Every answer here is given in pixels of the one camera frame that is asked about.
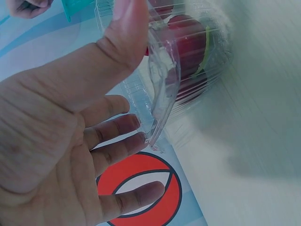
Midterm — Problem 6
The person's right hand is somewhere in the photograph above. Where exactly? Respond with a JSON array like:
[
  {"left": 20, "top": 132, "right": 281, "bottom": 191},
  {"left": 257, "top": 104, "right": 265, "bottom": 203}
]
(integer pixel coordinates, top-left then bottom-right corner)
[{"left": 8, "top": 0, "right": 48, "bottom": 19}]

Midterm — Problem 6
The person's left hand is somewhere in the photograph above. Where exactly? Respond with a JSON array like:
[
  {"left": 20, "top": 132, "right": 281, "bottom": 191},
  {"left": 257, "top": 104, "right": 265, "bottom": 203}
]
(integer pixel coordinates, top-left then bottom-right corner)
[{"left": 0, "top": 0, "right": 166, "bottom": 226}]

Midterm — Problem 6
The teal plastic piece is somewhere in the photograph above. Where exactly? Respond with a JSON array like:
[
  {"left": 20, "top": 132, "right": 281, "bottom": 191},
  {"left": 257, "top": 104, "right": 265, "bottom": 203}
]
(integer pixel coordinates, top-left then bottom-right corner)
[{"left": 61, "top": 0, "right": 79, "bottom": 23}]

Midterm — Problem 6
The red fruit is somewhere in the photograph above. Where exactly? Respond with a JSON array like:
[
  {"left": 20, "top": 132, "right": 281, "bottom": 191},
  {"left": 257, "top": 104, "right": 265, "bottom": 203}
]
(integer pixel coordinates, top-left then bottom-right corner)
[
  {"left": 148, "top": 0, "right": 176, "bottom": 15},
  {"left": 164, "top": 14, "right": 211, "bottom": 103}
]

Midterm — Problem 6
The clear plastic clamshell box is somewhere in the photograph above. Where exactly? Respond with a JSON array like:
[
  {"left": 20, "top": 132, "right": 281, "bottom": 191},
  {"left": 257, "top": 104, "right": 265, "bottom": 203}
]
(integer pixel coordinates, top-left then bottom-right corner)
[{"left": 93, "top": 0, "right": 234, "bottom": 154}]

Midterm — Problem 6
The green strip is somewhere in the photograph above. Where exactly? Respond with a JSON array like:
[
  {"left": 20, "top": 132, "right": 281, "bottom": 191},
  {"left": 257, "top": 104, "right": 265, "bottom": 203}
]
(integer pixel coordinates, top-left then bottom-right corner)
[{"left": 191, "top": 25, "right": 212, "bottom": 80}]

